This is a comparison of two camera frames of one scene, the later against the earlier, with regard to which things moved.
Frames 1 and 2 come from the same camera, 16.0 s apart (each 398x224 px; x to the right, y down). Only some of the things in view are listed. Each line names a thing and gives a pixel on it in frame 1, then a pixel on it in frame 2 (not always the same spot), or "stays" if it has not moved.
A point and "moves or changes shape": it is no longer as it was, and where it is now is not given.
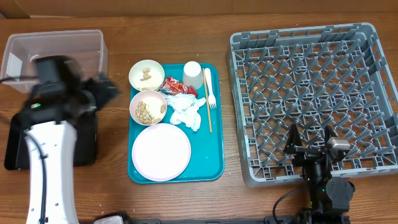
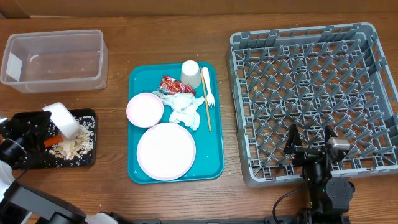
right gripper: [293, 145] stays
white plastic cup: [193, 74] stays
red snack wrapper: [173, 86] stays
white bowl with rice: [147, 75] moves or changes shape
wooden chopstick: [207, 102] stays
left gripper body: [83, 98] to [30, 140]
